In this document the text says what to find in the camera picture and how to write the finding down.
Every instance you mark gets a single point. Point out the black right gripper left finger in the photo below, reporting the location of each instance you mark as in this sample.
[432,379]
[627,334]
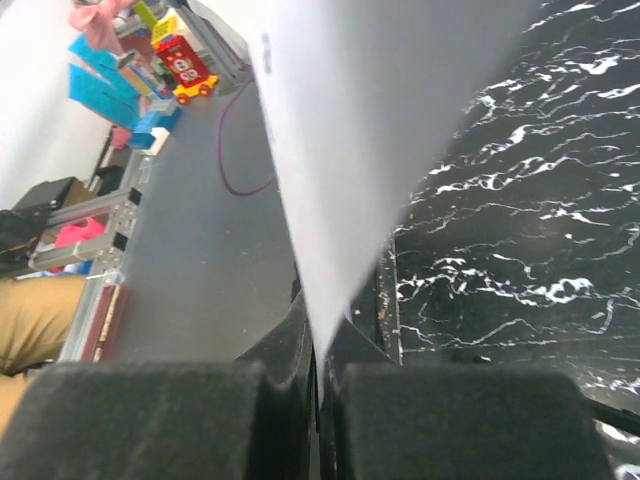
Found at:
[247,419]

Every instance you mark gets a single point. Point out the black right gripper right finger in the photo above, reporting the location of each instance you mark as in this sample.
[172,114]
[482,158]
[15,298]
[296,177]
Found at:
[448,420]

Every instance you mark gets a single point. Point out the tan trouser leg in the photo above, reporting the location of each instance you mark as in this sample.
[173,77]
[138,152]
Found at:
[36,314]

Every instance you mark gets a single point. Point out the blue foam blocks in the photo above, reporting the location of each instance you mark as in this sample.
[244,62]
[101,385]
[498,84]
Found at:
[126,91]

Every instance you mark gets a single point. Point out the red yellow toy block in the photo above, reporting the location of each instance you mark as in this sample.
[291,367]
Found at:
[190,72]

